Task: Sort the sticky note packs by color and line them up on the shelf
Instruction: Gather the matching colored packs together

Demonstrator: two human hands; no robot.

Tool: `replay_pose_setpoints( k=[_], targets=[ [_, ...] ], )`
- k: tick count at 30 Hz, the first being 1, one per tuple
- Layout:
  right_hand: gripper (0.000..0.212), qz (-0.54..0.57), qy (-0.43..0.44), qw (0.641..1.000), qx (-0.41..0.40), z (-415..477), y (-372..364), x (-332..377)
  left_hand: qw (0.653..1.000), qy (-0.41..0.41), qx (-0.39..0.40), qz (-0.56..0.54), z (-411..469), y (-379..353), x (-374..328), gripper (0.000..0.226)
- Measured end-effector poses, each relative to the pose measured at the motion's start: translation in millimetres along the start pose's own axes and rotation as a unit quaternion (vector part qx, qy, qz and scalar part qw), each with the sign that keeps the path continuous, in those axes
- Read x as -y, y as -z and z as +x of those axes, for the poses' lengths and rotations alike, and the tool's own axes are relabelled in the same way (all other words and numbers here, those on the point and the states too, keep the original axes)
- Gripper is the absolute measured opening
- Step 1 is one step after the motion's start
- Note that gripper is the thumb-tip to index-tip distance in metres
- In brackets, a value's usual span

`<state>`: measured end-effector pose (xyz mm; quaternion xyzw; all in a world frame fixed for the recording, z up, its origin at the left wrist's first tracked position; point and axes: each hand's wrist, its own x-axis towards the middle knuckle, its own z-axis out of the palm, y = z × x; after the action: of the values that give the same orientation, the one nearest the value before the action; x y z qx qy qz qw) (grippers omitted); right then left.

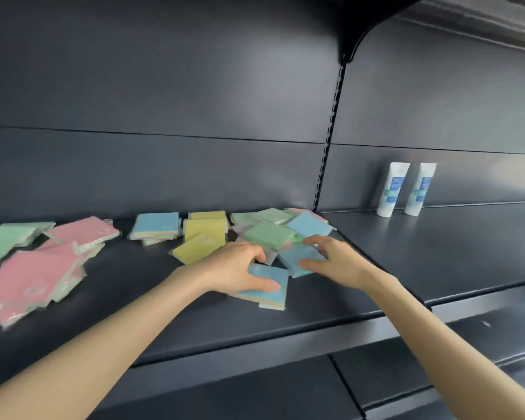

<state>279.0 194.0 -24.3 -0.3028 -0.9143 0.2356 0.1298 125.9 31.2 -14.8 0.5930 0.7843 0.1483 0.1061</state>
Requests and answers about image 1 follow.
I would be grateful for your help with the blue packet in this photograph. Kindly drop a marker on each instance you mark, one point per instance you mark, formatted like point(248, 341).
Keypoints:
point(271, 297)
point(297, 253)

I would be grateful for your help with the wide dark metal shelf board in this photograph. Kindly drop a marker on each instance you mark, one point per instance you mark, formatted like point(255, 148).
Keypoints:
point(192, 319)

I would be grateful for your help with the person's right thumb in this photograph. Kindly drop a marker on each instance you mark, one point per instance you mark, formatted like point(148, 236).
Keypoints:
point(311, 263)

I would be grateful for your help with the person's right forearm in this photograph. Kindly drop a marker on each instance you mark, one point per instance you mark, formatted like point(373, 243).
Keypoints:
point(455, 345)

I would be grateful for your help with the person's left hand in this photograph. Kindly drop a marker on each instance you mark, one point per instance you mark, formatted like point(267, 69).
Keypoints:
point(227, 271)

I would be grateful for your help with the pile of mixed pastel packets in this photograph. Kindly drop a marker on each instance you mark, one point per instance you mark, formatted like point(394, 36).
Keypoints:
point(267, 231)

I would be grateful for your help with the dark metal shelf bracket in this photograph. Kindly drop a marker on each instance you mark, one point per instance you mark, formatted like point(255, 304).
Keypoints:
point(354, 32)

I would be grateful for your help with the person's left thumb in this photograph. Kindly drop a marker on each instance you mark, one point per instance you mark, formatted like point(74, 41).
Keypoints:
point(264, 284)

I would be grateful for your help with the dark metal low shelf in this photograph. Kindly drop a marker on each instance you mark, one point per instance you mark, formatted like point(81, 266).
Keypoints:
point(288, 389)

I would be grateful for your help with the white tube with blue label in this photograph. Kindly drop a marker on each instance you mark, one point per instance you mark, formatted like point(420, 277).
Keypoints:
point(420, 188)
point(391, 188)

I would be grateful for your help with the pile of green packets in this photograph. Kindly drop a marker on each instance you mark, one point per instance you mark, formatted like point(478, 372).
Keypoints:
point(4, 240)

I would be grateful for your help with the pile of pink packets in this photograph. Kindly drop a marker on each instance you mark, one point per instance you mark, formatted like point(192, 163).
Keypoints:
point(35, 275)

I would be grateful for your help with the dark metal overhead shelf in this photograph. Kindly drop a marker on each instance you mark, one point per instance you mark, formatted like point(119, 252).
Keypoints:
point(477, 26)

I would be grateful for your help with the slotted dark metal upright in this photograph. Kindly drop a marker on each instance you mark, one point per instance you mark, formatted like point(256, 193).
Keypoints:
point(330, 135)

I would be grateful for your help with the person's left forearm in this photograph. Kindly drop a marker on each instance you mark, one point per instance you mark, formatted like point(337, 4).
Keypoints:
point(96, 349)

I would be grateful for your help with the person's right hand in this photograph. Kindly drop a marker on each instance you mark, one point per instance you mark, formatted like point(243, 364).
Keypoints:
point(345, 266)

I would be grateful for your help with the stack of blue packets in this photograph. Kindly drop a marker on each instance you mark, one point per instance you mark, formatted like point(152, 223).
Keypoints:
point(155, 225)

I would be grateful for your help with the stack of yellow packets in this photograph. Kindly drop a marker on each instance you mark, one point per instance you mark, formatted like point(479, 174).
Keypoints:
point(203, 238)

